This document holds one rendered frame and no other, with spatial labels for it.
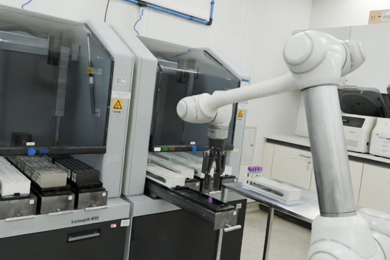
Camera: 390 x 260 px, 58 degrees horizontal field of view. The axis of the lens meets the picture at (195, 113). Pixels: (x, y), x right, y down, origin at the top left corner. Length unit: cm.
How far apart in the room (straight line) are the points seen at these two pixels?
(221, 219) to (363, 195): 237
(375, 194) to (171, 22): 241
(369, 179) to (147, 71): 253
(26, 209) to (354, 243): 116
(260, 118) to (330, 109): 312
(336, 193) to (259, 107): 312
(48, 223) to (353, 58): 130
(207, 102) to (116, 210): 68
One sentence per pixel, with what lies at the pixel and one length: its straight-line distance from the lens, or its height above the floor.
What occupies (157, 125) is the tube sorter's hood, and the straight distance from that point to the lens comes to 183.
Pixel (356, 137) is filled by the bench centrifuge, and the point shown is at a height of 105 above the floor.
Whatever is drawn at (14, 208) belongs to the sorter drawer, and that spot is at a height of 77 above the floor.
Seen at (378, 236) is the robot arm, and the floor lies 92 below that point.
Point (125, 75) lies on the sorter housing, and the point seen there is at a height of 133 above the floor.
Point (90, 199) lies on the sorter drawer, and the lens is 165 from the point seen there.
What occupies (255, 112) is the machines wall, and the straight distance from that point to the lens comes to 410.
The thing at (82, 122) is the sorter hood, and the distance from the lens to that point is 164.
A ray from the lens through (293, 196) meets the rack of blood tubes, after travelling 178.
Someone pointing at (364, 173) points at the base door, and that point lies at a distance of 371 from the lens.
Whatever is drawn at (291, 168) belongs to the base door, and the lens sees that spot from 409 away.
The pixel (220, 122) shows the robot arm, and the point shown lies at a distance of 154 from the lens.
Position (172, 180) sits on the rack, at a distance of 176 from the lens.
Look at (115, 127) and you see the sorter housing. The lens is 172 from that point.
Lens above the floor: 128
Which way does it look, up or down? 3 degrees down
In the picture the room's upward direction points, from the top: 6 degrees clockwise
